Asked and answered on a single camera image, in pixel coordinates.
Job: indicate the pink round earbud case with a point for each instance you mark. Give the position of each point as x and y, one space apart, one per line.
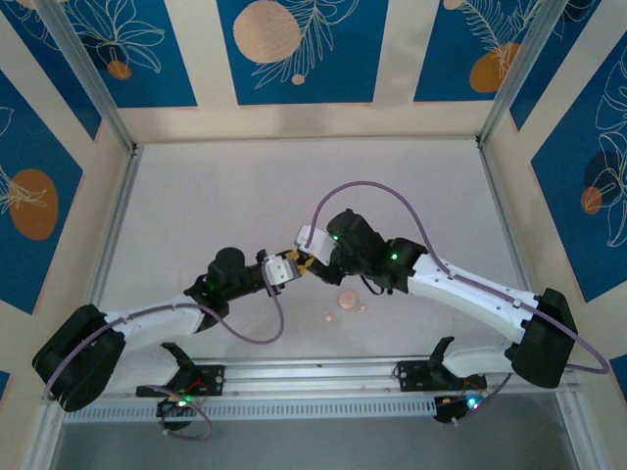
348 299

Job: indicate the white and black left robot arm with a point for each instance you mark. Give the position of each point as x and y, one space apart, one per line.
157 318

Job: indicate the black controller box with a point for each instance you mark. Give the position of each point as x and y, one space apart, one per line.
448 408
169 408

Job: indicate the long aluminium base rail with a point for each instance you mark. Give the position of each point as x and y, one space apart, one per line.
318 374

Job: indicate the aluminium side rail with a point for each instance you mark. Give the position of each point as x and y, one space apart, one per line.
504 220
117 220

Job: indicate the aluminium frame post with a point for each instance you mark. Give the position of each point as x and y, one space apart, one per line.
83 63
580 440
519 63
46 440

